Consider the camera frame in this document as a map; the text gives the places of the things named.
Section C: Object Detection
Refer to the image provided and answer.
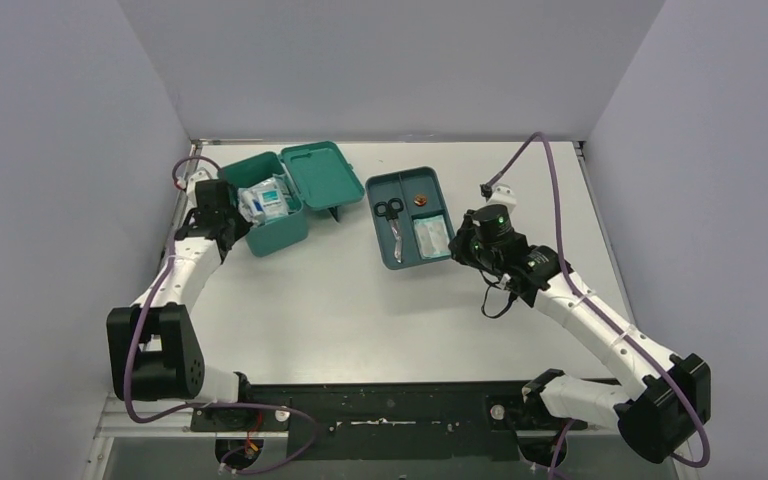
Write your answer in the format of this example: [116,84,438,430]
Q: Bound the black handled bandage scissors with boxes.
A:
[373,197,404,264]

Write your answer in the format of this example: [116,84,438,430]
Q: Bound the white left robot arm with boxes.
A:
[106,178,257,431]

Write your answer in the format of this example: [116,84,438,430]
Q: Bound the teal medical gauze packet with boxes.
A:
[257,178,289,219]

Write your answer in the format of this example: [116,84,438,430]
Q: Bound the bandage strip pack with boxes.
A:
[413,215,450,259]

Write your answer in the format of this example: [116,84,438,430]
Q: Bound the teal medicine kit box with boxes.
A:
[220,141,365,257]

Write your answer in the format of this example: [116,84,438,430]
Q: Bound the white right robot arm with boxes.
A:
[449,204,711,463]

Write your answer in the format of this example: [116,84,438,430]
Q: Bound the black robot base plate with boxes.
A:
[190,381,564,465]

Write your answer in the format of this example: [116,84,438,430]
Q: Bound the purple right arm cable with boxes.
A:
[479,131,713,480]

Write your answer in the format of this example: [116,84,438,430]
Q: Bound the dark teal divided tray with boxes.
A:
[366,166,454,270]

